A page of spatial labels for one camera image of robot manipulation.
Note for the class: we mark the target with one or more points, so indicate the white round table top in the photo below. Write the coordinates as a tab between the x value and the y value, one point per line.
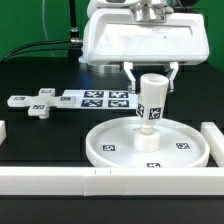
111	144

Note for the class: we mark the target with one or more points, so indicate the white front fence bar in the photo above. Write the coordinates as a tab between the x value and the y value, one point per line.
110	181

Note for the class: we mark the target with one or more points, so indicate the white marker sheet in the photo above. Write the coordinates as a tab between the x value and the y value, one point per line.
98	99

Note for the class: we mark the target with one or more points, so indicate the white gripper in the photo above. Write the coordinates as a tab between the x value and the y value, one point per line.
113	36

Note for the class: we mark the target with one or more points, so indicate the white left fence bar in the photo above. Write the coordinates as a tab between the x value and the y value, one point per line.
2	131

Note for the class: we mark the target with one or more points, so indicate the white right fence bar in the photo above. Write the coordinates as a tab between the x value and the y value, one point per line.
215	139

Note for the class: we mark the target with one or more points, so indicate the white cross-shaped table base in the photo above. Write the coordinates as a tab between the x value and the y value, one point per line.
40	104

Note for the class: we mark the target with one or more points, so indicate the white fence bar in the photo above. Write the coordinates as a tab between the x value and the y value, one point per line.
215	139
110	181
2	131

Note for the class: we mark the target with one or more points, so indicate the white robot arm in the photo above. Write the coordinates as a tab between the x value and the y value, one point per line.
143	10

